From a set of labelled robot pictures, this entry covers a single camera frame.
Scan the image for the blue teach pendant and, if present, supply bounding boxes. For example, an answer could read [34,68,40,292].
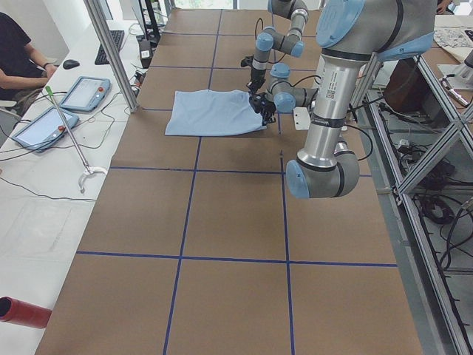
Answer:
[59,76,111,112]
[12,107,66,152]

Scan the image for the light blue t-shirt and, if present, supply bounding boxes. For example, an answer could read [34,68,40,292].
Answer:
[165,89,265,137]

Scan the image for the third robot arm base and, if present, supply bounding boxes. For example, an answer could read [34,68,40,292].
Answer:
[438,52,472,108]

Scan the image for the far blue teach pendant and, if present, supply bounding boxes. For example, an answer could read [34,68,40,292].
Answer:
[59,76,111,112]

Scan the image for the aluminium frame post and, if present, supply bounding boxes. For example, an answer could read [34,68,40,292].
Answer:
[84,0,138,113]

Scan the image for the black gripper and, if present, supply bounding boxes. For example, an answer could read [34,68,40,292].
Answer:
[247,67,266,95]
[249,93,276,124]

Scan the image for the aluminium side frame rack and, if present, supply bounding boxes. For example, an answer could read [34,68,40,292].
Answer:
[360,49,472,354]

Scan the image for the black box with label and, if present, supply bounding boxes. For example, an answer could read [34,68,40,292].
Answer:
[138,39,153,69]

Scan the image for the seated person's forearm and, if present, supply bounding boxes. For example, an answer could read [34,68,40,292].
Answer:
[1,43,58,90]

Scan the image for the black computer mouse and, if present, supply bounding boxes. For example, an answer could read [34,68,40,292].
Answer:
[62,59,81,70]

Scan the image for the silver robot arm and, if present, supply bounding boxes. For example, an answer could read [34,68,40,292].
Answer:
[242,0,437,198]
[241,0,308,94]

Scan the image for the near blue teach pendant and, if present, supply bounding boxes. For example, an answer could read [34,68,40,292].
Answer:
[12,107,66,152]

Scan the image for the black computer keyboard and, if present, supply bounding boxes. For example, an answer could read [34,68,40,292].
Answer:
[94,30,126,66]

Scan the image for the red cylinder bottle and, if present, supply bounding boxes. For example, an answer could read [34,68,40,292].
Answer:
[1,297,52,329]

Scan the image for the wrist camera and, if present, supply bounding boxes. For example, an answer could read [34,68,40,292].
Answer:
[240,55,253,67]

